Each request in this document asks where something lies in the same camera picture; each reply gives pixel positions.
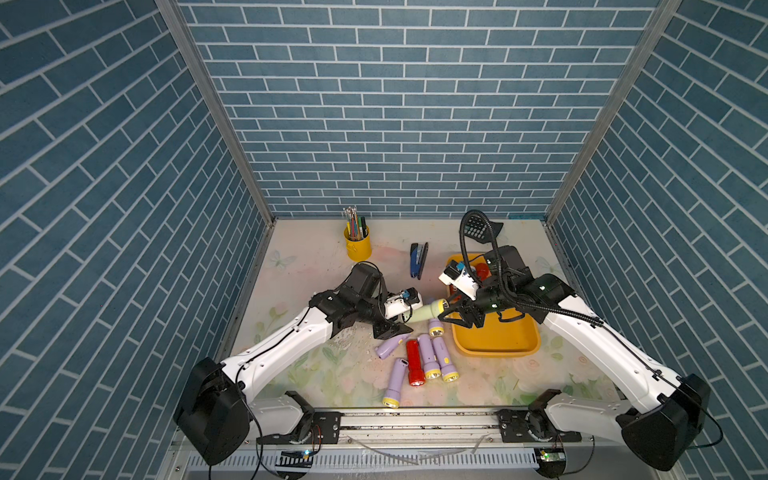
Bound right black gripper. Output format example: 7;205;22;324
436;285;511;327

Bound red flashlight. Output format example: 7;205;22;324
406;340;426;387
473;262;491;282

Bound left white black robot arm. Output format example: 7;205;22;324
173;262;423;466

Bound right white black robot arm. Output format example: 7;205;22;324
439;210;712;471

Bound yellow plastic storage tray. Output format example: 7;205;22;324
445;252;541;358

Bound purple flashlight slanted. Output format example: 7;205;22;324
375;333;410;360

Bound purple flashlight upper right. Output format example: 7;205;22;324
428;318;445;337

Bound purple flashlight bottom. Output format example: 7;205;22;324
382;358;408;409

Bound blue black stapler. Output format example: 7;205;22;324
410;242;429;280

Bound yellow pen cup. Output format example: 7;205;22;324
344;227;372;262

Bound black calculator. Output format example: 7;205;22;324
462;215;503;244

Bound pens in cup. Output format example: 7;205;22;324
343;206;368;242

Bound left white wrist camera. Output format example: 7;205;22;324
384;288;423;322

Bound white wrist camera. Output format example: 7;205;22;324
384;288;423;322
439;260;480;301

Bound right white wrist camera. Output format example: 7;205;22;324
439;260;480;301

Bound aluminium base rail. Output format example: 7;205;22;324
158;407;684;479

